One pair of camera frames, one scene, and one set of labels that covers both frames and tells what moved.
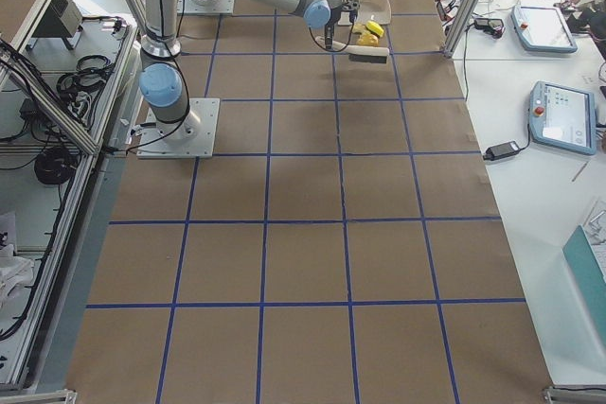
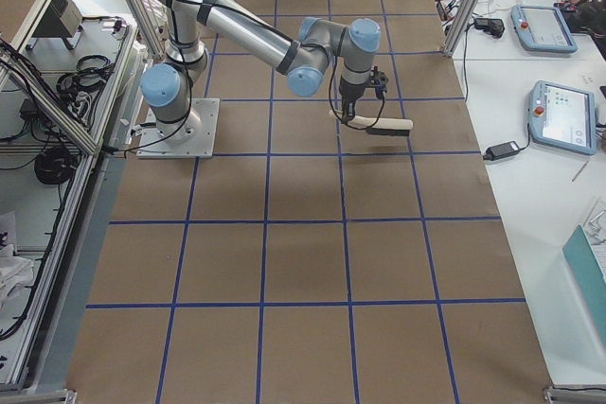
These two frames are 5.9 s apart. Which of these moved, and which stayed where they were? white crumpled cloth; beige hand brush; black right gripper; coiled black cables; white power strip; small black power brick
Moved: beige hand brush; black right gripper
Stayed: coiled black cables; white power strip; white crumpled cloth; small black power brick
